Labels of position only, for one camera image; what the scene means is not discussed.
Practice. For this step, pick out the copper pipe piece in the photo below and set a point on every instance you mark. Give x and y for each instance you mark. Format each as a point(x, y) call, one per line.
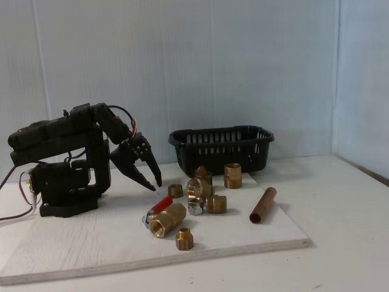
point(263, 207)

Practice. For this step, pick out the silver hex nut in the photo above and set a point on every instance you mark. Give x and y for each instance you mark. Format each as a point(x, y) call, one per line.
point(194, 209)

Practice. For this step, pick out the black plastic slotted basket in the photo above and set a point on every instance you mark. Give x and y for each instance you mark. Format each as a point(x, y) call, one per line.
point(218, 152)

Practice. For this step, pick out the small brass reducer fitting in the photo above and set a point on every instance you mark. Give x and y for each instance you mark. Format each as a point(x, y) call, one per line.
point(183, 240)

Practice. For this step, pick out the white wooden board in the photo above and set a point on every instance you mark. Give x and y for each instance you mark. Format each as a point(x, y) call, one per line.
point(91, 237)

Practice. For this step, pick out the brass threaded nipple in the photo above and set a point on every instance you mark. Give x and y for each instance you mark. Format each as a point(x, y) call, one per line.
point(216, 204)

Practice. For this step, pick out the brass fitting with cone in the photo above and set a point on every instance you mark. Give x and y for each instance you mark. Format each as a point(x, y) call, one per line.
point(203, 175)

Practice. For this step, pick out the tall brass coupling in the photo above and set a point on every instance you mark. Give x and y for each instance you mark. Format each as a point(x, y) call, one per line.
point(232, 176)

